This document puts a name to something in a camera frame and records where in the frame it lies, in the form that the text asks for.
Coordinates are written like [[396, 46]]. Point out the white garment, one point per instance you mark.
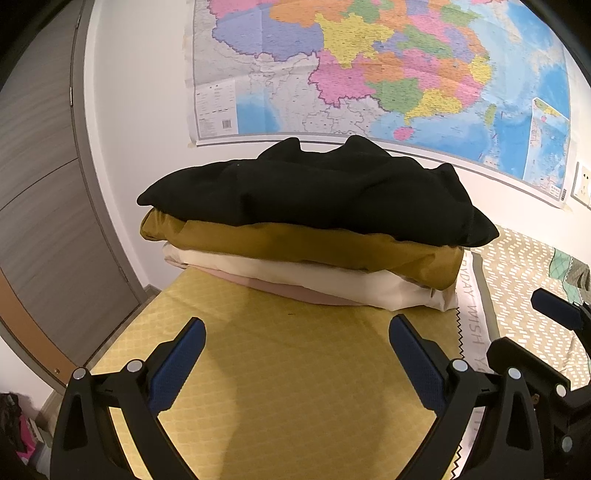
[[323, 277]]

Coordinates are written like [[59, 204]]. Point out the grey wooden door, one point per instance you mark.
[[46, 207]]

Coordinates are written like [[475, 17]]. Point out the colourful wall map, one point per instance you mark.
[[369, 69]]

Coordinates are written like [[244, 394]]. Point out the white wall power socket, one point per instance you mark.
[[582, 182]]

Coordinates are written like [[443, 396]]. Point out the patterned bed sheet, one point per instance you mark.
[[286, 369]]

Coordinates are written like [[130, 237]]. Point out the black garment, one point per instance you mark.
[[323, 198]]

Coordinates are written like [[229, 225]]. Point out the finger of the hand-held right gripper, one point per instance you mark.
[[556, 307], [517, 355]]

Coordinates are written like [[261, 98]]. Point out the pale pink garment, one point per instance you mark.
[[277, 288]]

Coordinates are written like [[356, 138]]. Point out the dark and pink cloth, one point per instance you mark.
[[14, 424]]

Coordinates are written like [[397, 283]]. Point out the mustard garment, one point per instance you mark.
[[300, 244]]

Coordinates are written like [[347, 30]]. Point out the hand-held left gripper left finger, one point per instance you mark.
[[178, 369]]

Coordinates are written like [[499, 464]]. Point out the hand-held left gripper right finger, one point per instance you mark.
[[415, 364]]

